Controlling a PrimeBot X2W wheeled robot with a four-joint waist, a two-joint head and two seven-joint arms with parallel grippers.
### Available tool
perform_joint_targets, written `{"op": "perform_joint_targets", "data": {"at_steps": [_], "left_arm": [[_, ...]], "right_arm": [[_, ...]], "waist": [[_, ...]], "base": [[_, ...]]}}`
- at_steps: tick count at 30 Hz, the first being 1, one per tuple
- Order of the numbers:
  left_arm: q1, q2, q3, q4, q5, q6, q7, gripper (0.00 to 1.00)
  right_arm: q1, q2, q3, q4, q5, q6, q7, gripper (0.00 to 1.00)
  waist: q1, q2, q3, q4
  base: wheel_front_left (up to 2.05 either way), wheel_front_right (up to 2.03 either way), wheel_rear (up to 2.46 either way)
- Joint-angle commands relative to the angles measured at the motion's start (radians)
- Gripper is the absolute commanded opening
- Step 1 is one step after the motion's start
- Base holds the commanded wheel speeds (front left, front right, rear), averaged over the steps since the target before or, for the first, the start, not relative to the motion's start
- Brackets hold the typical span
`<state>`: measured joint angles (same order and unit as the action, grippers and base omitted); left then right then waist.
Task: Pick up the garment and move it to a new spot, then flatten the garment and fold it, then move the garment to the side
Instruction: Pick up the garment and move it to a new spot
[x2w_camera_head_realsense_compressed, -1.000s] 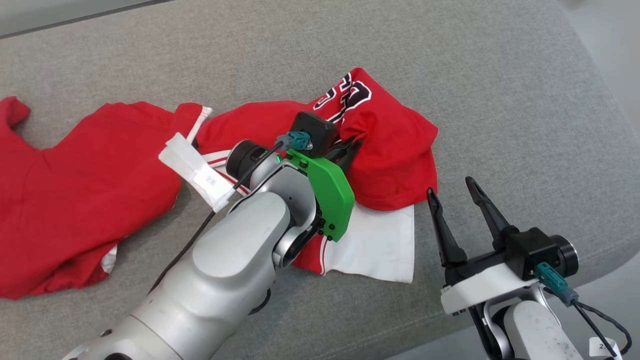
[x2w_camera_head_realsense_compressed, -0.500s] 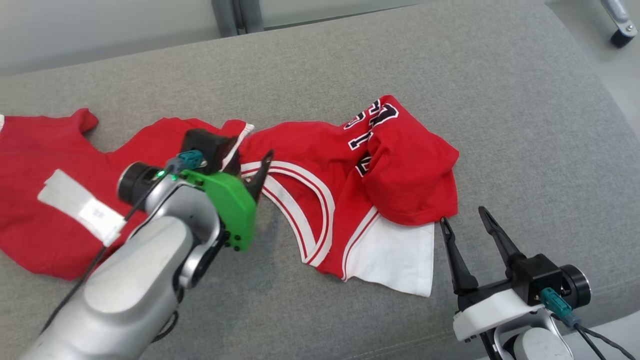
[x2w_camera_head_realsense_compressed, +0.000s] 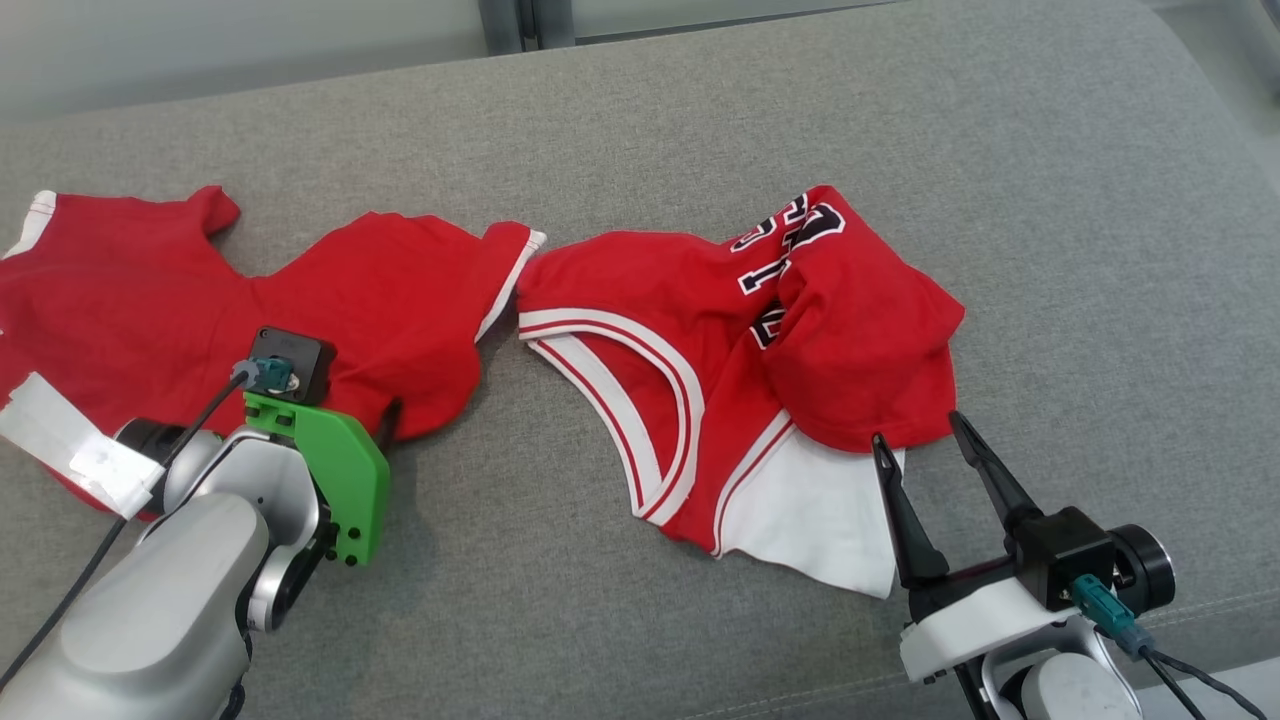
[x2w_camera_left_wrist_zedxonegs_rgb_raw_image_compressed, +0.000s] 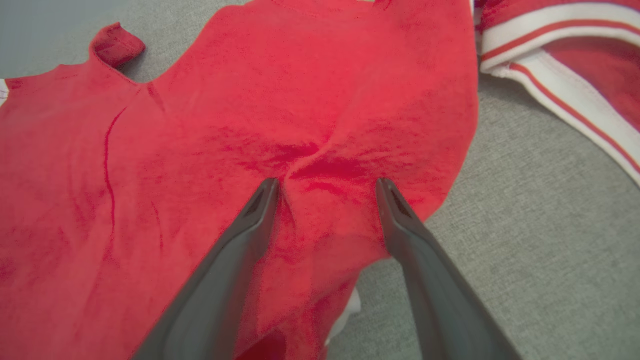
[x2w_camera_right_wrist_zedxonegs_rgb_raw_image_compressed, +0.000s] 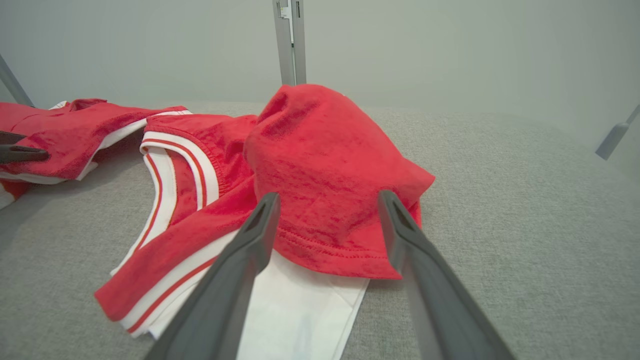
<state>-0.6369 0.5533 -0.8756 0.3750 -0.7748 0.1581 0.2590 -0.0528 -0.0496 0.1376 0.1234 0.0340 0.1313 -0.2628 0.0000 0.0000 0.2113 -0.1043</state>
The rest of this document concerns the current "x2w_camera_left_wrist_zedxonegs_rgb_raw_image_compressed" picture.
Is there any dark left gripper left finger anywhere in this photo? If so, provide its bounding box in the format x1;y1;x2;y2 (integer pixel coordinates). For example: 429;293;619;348
131;177;280;360

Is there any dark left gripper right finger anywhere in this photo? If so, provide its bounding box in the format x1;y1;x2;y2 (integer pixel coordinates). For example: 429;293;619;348
375;177;523;360

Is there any red shorts white side stripe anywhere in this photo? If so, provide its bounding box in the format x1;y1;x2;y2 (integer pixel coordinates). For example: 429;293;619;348
0;0;480;360

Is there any red Bulls basketball jersey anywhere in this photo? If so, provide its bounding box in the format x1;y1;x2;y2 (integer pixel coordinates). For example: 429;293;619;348
472;0;640;187

